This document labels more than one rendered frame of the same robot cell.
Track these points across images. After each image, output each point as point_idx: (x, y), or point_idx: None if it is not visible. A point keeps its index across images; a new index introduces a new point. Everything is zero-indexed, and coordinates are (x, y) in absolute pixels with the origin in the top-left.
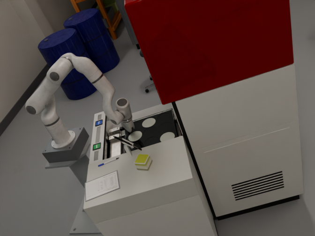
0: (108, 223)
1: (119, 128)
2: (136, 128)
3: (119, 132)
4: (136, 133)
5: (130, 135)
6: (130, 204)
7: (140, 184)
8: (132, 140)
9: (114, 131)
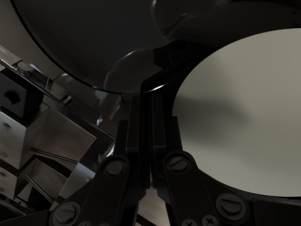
0: None
1: (14, 119)
2: (147, 13)
3: (51, 114)
4: (258, 94)
5: (184, 140)
6: None
7: None
8: (287, 186)
9: (23, 150)
